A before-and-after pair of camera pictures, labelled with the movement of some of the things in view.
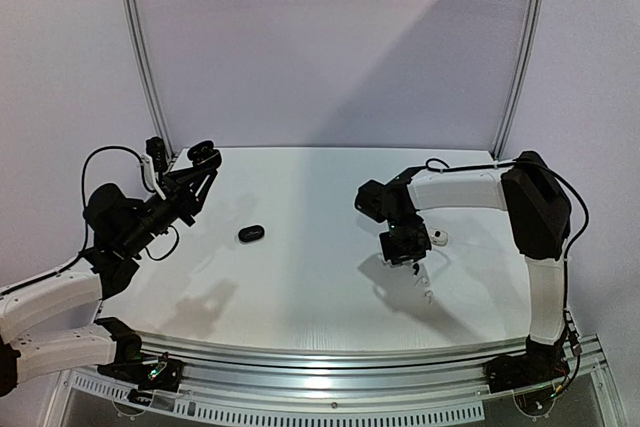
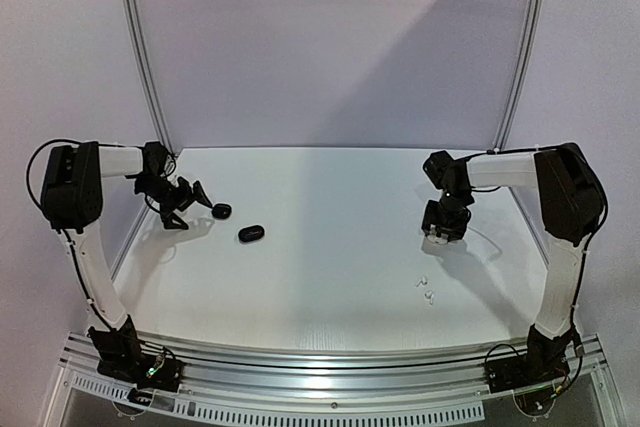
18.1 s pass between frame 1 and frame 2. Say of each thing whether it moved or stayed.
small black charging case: stayed
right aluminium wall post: stayed
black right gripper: moved
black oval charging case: moved
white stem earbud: stayed
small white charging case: stayed
